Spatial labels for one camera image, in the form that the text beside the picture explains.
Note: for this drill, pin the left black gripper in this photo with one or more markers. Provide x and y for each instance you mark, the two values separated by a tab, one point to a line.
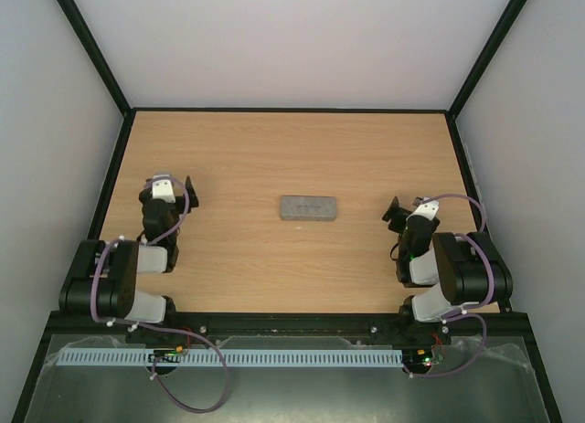
191	194

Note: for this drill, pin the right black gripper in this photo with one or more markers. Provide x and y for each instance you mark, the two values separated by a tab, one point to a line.
399	217

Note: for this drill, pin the grey glasses case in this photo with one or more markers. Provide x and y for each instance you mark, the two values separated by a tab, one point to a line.
308	208

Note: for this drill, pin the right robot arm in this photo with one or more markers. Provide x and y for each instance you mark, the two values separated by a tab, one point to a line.
458	273

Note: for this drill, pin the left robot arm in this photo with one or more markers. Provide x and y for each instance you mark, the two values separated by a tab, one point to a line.
102	279

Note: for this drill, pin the grey metal panel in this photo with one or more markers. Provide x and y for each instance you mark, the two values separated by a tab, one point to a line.
464	384

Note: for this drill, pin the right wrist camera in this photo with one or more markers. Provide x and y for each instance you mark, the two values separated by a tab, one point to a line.
425	207

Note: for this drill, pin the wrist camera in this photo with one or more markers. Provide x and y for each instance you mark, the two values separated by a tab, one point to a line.
161	187
425	207

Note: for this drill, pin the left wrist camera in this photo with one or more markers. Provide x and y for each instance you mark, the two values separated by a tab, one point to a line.
161	187

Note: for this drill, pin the blue slotted cable duct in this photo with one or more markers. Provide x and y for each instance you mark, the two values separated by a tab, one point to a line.
231	357

